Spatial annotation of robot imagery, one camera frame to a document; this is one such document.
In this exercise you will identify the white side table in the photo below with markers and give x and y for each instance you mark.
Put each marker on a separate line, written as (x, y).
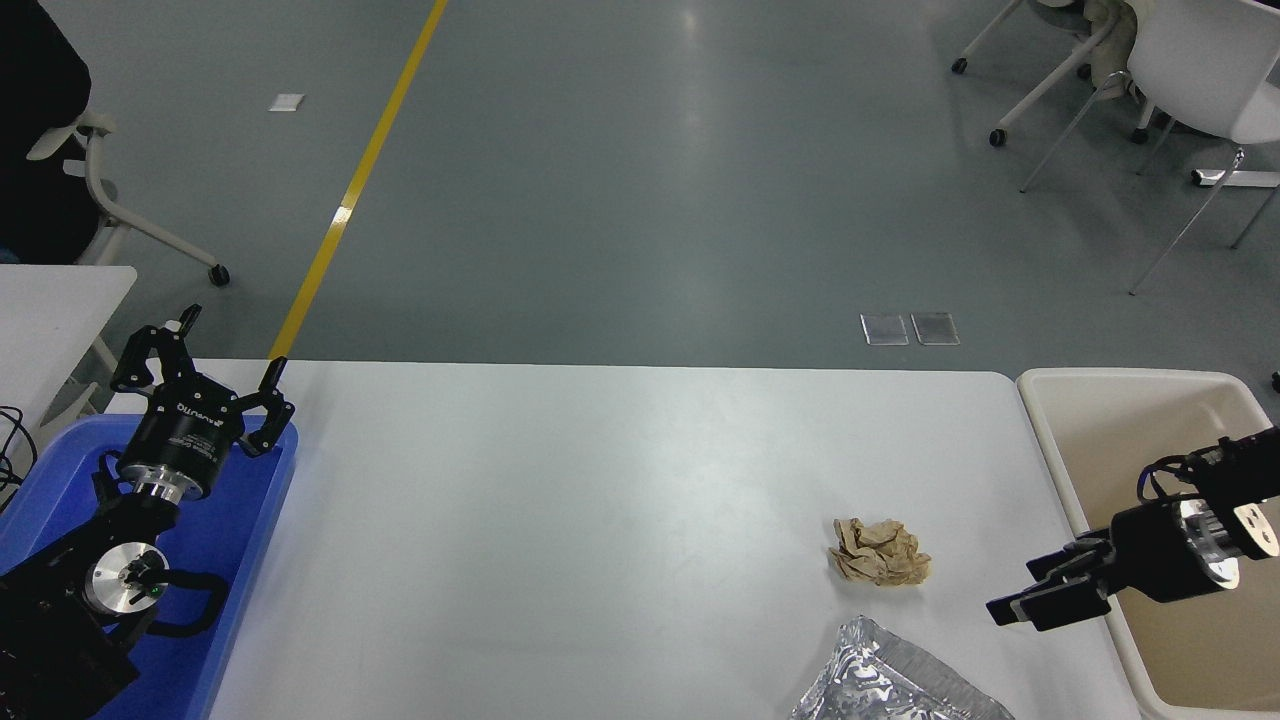
(50, 320)

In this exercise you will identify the crumpled tan paper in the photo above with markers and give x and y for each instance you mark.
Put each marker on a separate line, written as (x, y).
(880, 555)

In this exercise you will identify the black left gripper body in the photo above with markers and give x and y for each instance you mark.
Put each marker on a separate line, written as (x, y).
(185, 435)

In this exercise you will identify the beige garment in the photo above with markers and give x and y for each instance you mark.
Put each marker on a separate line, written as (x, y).
(1105, 50)

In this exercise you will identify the white wheeled office chair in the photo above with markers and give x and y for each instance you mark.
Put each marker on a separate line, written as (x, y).
(100, 195)

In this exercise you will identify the silver floor socket plate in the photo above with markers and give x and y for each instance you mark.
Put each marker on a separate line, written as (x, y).
(886, 330)
(936, 329)

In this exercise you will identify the white floor plate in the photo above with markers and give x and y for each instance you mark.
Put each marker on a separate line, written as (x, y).
(287, 102)

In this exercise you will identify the white shell chair metal legs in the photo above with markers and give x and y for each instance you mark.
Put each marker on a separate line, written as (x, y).
(1200, 60)

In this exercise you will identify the seated person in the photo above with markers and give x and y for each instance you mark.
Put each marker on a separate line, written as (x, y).
(30, 150)

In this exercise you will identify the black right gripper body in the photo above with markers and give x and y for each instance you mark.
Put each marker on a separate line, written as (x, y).
(1150, 550)

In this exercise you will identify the white chair with casters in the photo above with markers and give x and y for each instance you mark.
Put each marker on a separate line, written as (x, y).
(1050, 85)

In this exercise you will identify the large pale plastic bin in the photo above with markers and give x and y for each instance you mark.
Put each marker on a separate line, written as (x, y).
(1100, 440)

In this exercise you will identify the white metal foot bar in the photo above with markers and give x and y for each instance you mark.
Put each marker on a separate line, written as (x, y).
(1240, 179)

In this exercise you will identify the blue plastic tray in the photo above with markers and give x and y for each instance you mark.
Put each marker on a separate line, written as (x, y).
(235, 520)

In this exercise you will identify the silver foil tray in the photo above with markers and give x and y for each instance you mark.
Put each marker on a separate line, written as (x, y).
(880, 680)

